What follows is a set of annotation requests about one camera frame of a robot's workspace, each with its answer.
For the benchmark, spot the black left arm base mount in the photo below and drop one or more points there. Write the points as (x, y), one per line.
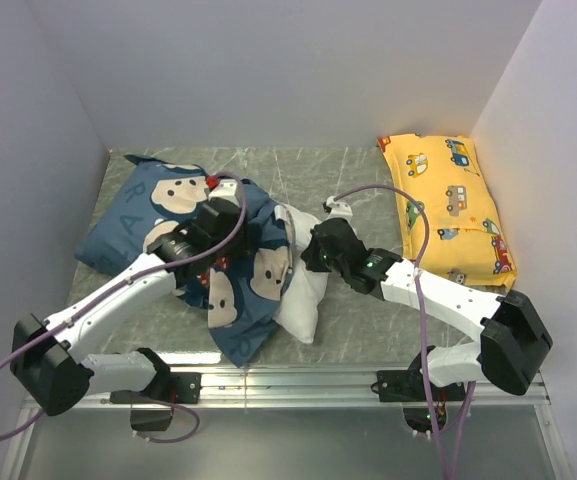
(153, 411)

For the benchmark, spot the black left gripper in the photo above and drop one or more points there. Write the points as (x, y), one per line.
(242, 246)

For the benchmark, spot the white pillow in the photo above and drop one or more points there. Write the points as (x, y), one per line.
(298, 308)

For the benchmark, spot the aluminium mounting rail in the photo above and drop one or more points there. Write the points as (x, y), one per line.
(291, 422)

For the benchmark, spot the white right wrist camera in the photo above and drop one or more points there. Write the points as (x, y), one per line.
(337, 209)

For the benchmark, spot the yellow car print pillow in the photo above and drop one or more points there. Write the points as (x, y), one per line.
(442, 174)

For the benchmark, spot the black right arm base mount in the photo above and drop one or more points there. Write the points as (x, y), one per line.
(406, 387)

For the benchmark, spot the blue cartoon print pillowcase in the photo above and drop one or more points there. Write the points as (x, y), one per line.
(242, 261)

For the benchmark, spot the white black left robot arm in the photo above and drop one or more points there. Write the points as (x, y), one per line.
(54, 358)

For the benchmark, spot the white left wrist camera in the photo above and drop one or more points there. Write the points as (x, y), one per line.
(224, 188)

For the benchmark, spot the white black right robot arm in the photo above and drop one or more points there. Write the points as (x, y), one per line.
(509, 341)

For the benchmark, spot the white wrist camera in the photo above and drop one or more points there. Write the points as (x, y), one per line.
(337, 209)
(224, 188)

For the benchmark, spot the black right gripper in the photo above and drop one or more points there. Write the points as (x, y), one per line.
(311, 255)

